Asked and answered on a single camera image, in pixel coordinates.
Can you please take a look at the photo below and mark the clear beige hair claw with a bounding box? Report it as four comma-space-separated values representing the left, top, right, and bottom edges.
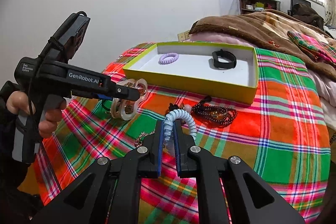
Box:
110, 79, 148, 121

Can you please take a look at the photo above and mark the rose gold rhinestone hair clip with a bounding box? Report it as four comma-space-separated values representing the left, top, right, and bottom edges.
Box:
134, 131, 154, 148

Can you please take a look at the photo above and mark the light blue spiral hair tie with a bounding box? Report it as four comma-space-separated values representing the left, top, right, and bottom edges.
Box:
163, 109, 198, 154

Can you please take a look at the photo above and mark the person's left hand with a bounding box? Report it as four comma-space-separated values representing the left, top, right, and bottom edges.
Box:
6, 91, 67, 139

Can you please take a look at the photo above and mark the colourful plaid cloth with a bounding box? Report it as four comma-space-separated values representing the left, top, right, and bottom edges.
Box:
34, 50, 331, 223

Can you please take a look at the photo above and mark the yellow-green shallow box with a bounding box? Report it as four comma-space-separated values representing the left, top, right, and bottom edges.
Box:
123, 42, 259, 105

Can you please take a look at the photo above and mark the black wristband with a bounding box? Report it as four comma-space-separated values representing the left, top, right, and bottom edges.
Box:
212, 49, 237, 69

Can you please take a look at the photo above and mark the brown fleece blanket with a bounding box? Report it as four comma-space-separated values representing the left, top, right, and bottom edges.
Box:
189, 9, 335, 81

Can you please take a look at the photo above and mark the folded plaid cloth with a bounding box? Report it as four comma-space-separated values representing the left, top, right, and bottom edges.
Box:
287, 31, 336, 68

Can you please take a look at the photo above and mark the dark chair with clothes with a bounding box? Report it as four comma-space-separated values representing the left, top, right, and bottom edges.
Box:
288, 0, 324, 30

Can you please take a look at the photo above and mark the purple spiral hair tie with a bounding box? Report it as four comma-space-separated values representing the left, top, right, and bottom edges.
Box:
158, 52, 180, 65

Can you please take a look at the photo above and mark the dark beaded bracelet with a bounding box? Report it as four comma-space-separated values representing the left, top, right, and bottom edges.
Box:
191, 95, 238, 127

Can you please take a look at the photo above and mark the black hair tie with charms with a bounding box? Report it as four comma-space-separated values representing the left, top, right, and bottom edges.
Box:
167, 102, 194, 117

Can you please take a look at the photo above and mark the wall socket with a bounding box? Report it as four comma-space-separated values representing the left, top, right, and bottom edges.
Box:
178, 31, 189, 42

